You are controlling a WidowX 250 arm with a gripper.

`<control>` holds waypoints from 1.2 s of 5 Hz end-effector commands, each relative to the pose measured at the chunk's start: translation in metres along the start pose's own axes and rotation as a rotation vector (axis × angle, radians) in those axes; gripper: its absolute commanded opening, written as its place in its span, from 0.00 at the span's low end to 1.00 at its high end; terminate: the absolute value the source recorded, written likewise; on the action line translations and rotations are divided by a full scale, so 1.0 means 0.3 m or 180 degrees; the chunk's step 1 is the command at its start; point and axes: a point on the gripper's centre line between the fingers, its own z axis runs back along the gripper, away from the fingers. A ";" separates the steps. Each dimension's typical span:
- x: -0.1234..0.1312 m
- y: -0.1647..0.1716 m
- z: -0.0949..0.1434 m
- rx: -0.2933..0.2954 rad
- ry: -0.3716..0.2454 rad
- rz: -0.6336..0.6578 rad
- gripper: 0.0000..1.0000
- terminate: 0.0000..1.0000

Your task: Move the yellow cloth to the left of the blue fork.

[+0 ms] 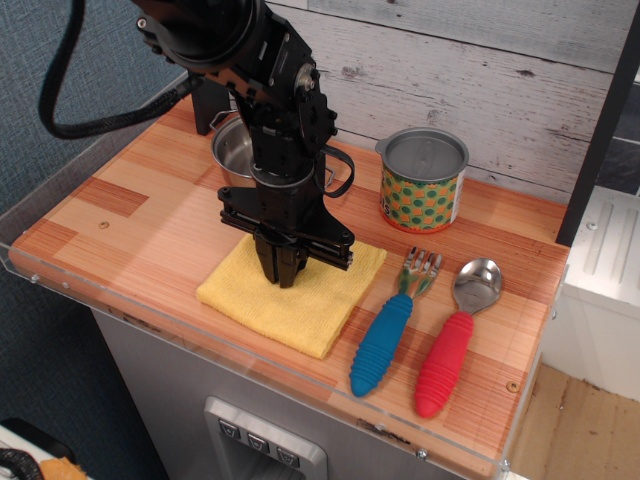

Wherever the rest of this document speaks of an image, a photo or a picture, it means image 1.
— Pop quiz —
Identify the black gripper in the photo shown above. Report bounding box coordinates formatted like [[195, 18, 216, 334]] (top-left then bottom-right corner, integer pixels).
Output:
[[218, 176, 355, 288]]

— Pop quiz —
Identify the yellow cloth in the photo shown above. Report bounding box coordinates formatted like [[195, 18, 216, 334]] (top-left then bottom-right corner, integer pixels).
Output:
[[196, 235, 387, 359]]

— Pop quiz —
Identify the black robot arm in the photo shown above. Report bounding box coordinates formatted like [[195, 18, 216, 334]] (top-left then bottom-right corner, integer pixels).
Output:
[[137, 1, 355, 288]]

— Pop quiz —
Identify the small steel pot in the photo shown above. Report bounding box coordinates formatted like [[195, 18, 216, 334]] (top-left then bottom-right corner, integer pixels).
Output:
[[209, 110, 337, 194]]

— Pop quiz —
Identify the patterned tin can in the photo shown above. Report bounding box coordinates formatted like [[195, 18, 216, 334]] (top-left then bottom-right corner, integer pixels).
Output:
[[375, 127, 469, 234]]

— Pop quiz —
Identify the grey cabinet with buttons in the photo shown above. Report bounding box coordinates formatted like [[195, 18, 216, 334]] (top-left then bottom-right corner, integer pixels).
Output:
[[93, 311, 456, 479]]

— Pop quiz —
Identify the clear acrylic table guard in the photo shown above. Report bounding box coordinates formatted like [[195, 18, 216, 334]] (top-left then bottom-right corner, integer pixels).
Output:
[[6, 101, 568, 479]]

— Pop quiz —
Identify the white plastic unit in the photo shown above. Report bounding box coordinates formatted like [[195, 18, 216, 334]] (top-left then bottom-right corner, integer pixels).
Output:
[[541, 187, 639, 400]]

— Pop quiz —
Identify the blue handled fork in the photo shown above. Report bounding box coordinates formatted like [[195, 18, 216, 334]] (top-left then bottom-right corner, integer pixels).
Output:
[[349, 247, 443, 397]]

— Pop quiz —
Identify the black vertical post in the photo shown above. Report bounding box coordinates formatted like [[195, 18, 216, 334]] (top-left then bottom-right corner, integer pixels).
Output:
[[189, 73, 233, 136]]

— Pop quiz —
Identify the red handled spoon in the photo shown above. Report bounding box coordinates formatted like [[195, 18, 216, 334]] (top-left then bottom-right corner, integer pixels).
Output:
[[414, 258, 502, 418]]

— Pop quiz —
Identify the black braided cable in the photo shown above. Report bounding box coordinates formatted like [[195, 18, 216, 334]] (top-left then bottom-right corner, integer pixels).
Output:
[[38, 0, 206, 141]]

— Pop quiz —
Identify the dark right frame post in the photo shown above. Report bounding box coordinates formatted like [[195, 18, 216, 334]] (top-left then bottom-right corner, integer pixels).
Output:
[[555, 7, 639, 247]]

